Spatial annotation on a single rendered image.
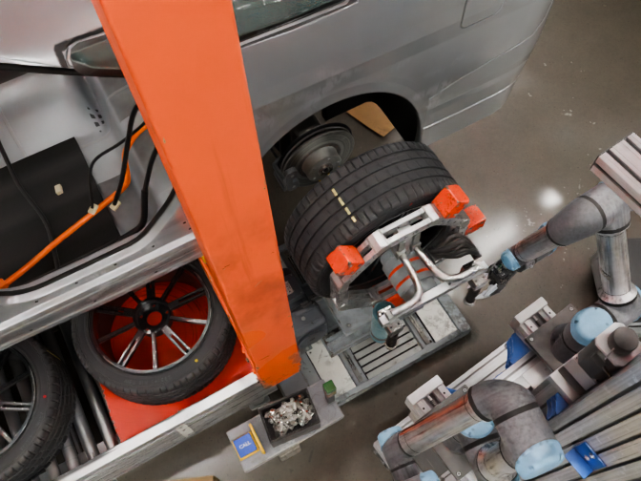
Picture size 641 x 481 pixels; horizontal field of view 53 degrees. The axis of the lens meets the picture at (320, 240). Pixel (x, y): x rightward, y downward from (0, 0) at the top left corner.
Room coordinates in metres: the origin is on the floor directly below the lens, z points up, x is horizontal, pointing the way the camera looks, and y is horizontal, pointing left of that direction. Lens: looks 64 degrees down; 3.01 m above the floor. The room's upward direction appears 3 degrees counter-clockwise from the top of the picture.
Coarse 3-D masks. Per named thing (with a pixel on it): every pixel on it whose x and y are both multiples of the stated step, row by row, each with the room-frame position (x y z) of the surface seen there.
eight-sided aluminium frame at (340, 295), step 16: (432, 208) 1.02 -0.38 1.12; (400, 224) 0.97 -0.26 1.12; (416, 224) 0.97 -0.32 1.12; (432, 224) 0.98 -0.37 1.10; (448, 224) 1.01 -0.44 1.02; (464, 224) 1.04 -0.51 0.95; (368, 240) 0.93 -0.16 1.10; (384, 240) 0.91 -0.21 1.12; (400, 240) 0.92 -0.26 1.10; (368, 256) 0.88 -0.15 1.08; (336, 288) 0.83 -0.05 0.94; (368, 288) 0.95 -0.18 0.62; (336, 304) 0.84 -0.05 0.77; (352, 304) 0.85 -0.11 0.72; (368, 304) 0.88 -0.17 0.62
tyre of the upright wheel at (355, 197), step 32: (352, 160) 1.19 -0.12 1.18; (384, 160) 1.19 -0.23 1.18; (416, 160) 1.20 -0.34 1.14; (320, 192) 1.11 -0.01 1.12; (352, 192) 1.08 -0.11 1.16; (384, 192) 1.06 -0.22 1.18; (416, 192) 1.06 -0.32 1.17; (288, 224) 1.07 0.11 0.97; (320, 224) 1.00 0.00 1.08; (352, 224) 0.97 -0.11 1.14; (320, 256) 0.91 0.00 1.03; (320, 288) 0.88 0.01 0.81; (352, 288) 0.95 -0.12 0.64
